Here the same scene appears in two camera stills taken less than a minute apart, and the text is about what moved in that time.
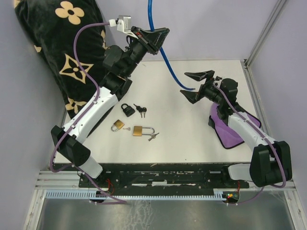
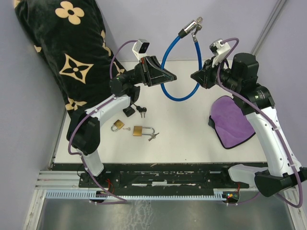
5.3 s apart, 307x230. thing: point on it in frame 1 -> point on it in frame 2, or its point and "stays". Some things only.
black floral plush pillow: [53, 25] stays
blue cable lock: [168, 64] -> [189, 27]
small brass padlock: [118, 124] stays
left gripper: [151, 40] -> [152, 73]
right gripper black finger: [193, 97] -> [203, 76]
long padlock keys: [153, 136] stays
